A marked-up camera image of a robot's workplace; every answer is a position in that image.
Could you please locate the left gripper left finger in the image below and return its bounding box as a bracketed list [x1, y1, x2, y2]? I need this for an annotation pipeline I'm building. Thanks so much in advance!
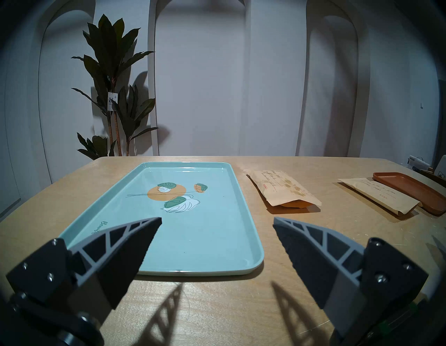
[6, 217, 162, 325]

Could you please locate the orange-brown plastic tray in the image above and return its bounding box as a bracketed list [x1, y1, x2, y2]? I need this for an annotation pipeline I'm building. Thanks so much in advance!
[373, 172, 446, 216]

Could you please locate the teal tray with leaf print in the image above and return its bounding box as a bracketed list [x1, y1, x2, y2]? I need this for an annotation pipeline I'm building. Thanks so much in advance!
[59, 161, 264, 277]

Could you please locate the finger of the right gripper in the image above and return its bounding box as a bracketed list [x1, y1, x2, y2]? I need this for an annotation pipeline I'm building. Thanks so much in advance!
[431, 235, 446, 257]

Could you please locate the tall green potted plant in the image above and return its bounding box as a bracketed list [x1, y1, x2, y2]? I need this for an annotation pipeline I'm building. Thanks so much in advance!
[71, 14, 159, 160]

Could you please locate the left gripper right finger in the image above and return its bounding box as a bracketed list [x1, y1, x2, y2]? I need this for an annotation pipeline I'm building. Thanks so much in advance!
[274, 217, 428, 341]

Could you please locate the stained kraft paper envelope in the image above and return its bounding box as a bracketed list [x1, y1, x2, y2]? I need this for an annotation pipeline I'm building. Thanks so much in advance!
[246, 170, 322, 210]

